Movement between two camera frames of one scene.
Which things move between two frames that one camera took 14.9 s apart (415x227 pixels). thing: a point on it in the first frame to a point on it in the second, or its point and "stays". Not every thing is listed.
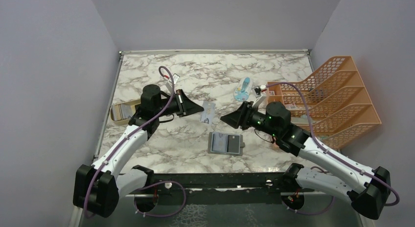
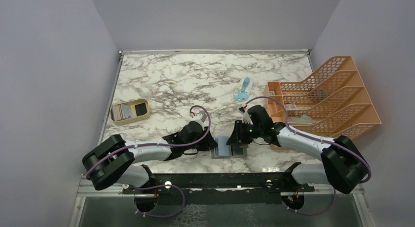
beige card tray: [133, 103] stays
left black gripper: [185, 106] to [209, 143]
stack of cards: [121, 111] stays
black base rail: [224, 189] stays
